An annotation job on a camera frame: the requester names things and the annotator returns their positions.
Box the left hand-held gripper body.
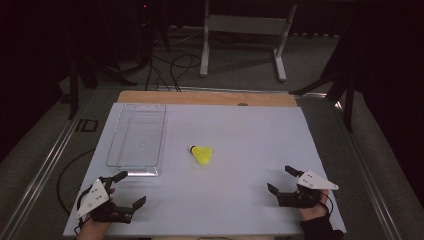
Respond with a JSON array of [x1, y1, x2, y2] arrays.
[[76, 174, 134, 224]]

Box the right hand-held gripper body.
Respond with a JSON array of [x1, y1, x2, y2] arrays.
[[275, 169, 340, 210]]

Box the person's left hand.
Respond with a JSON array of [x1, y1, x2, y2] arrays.
[[77, 187, 116, 240]]

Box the person's right hand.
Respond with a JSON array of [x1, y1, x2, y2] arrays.
[[299, 189, 331, 222]]

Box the white table mat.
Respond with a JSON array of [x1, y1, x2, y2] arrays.
[[63, 102, 347, 238]]

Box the clear plastic container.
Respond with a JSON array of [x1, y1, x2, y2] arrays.
[[105, 103, 167, 177]]

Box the person's black right sleeve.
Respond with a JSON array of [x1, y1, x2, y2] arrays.
[[299, 215, 345, 240]]

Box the yellow shuttlecock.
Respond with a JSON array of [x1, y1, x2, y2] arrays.
[[188, 144, 214, 167]]

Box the black tripod stand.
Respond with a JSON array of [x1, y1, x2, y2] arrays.
[[64, 46, 138, 121], [289, 63, 356, 134]]

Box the white metal stand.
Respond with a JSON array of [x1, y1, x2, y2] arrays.
[[199, 0, 299, 83]]

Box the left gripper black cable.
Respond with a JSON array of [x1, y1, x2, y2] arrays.
[[75, 185, 94, 234]]

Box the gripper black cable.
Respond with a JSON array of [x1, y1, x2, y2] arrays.
[[319, 190, 335, 215], [75, 185, 94, 234]]

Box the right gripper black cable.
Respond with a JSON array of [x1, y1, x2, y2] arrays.
[[319, 190, 335, 215]]

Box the black floor cable loop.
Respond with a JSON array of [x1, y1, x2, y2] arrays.
[[56, 148, 96, 216]]

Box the metal floor rail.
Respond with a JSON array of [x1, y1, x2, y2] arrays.
[[333, 99, 406, 240], [0, 89, 96, 240]]

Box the black floor cables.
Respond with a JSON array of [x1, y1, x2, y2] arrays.
[[143, 49, 203, 93]]

